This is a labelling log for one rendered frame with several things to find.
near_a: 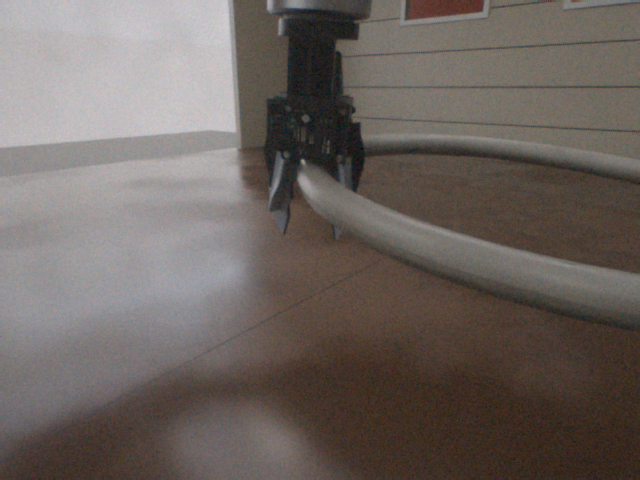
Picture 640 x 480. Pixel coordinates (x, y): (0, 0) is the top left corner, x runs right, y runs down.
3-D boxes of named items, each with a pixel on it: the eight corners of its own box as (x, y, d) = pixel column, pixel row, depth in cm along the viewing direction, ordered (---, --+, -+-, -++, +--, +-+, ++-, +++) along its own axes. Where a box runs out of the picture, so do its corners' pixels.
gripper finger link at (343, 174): (330, 257, 44) (314, 168, 40) (335, 234, 49) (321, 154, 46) (361, 254, 43) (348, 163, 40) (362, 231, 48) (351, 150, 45)
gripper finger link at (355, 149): (325, 199, 46) (311, 115, 42) (326, 194, 47) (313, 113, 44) (369, 193, 45) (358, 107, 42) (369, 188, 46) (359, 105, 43)
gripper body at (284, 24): (262, 166, 39) (263, 15, 34) (281, 147, 47) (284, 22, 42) (347, 173, 38) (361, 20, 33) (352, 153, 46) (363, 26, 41)
